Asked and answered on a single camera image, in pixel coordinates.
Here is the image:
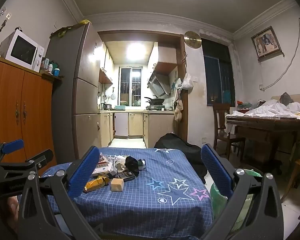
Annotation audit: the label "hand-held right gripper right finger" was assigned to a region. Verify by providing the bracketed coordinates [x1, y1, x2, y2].
[201, 144, 284, 240]

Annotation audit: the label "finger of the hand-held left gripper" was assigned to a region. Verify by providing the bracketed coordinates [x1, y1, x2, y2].
[0, 149, 54, 174]
[0, 139, 25, 164]

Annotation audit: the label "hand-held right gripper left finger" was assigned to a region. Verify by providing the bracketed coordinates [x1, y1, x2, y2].
[17, 145, 108, 240]

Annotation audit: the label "gold foil wrapper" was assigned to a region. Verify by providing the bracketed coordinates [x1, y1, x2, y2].
[84, 176, 110, 193]

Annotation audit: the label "red and white box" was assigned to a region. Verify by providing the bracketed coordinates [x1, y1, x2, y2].
[92, 155, 115, 175]

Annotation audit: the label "green-lined trash bin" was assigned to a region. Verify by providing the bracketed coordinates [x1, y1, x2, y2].
[210, 167, 263, 233]

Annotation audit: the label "yellow sponge block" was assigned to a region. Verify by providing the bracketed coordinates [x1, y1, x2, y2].
[111, 178, 125, 192]

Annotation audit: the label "white wrapper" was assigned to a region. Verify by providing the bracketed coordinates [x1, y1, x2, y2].
[107, 154, 128, 165]

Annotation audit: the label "black cloth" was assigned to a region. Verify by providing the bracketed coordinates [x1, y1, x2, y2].
[125, 156, 140, 177]

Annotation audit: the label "orange wooden cabinet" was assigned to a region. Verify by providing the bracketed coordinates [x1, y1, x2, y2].
[0, 54, 63, 175]

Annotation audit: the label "black cloth cover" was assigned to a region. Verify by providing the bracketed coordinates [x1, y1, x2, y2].
[154, 133, 208, 184]

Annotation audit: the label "dark wooden chair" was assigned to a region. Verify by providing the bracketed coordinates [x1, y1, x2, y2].
[212, 102, 246, 160]

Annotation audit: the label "dark wooden dining table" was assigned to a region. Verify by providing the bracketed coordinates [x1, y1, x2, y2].
[226, 114, 300, 173]

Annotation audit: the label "beige kitchen cabinets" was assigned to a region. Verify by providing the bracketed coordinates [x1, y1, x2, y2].
[99, 110, 177, 148]

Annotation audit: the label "hanging beige bags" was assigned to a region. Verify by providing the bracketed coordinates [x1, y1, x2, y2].
[174, 90, 184, 122]

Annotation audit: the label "orange wooden chair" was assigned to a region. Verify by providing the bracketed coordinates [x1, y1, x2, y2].
[280, 152, 300, 220]

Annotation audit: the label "white cloth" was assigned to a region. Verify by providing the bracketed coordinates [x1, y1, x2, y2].
[229, 99, 300, 120]

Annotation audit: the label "grey refrigerator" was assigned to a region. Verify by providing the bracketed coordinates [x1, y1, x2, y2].
[45, 21, 102, 167]

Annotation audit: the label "green bag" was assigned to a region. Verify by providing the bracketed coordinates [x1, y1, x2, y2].
[290, 136, 300, 163]

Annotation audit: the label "black wok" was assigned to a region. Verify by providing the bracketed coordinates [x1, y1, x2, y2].
[144, 95, 165, 105]

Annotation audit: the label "hanging white plastic bag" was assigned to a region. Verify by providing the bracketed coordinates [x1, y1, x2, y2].
[181, 73, 194, 90]

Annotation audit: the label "white microwave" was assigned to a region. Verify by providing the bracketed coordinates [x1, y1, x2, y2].
[0, 29, 45, 72]

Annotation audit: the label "dark barred window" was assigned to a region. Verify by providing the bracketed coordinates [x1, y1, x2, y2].
[201, 38, 236, 106]

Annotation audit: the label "kitchen window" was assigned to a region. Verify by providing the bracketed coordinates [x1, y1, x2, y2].
[119, 67, 142, 105]

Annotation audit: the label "black plastic bag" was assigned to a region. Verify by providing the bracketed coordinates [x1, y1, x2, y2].
[279, 92, 294, 106]

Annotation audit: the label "steel range hood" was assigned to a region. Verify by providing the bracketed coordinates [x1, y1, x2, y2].
[147, 74, 171, 98]

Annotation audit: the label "kitchen ceiling light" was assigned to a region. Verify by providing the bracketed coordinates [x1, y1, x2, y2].
[126, 42, 147, 62]

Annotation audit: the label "white wall cable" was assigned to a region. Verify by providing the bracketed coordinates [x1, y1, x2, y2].
[261, 17, 300, 91]

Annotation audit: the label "gold wall clock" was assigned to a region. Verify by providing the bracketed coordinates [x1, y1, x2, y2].
[184, 31, 202, 48]

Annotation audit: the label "framed wall picture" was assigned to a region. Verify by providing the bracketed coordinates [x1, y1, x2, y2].
[251, 26, 285, 62]

